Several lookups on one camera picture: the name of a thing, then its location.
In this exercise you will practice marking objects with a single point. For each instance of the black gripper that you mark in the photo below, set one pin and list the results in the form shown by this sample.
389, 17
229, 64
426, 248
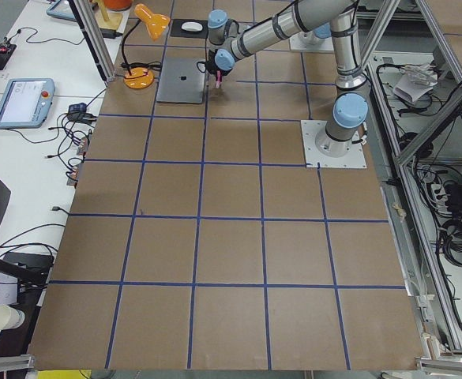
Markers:
217, 73

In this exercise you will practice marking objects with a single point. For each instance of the pink marker pen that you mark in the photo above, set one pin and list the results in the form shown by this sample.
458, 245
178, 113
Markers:
218, 79

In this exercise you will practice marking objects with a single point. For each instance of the white computer mouse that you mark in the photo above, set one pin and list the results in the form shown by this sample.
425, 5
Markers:
192, 27

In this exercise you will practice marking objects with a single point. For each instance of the silver laptop notebook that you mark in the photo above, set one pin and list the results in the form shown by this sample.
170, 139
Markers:
181, 81

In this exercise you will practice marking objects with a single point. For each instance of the black mousepad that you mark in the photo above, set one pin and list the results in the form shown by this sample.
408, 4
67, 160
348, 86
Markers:
176, 30

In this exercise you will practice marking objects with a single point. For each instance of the orange desk lamp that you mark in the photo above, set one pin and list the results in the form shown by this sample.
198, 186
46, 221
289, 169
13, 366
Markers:
141, 73

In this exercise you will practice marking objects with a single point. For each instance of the wooden stand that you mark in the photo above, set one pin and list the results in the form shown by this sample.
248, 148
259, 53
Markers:
107, 18

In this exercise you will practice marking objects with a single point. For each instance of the black power adapter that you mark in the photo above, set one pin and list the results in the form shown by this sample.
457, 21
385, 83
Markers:
108, 33

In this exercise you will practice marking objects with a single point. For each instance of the orange cylindrical container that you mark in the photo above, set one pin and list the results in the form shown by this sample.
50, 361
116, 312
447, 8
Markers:
118, 5

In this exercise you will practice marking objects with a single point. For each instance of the blue teach pendant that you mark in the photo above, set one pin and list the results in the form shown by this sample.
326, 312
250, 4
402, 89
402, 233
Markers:
26, 102
61, 9

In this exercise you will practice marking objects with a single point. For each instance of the white paper cup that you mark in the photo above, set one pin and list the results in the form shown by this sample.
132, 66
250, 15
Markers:
10, 318

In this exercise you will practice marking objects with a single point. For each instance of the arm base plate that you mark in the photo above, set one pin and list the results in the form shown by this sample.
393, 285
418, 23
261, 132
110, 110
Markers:
320, 151
324, 47

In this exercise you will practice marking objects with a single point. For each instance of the aluminium frame post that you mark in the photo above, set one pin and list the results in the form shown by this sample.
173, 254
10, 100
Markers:
87, 23

